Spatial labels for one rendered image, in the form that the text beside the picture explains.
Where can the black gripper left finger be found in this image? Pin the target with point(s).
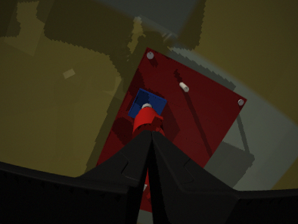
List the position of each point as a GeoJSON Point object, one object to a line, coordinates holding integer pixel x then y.
{"type": "Point", "coordinates": [108, 194]}

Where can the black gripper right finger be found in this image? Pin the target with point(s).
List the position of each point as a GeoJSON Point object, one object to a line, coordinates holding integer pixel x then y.
{"type": "Point", "coordinates": [184, 193]}

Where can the red circuit board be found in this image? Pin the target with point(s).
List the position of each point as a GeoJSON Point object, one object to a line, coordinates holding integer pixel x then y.
{"type": "Point", "coordinates": [189, 109]}

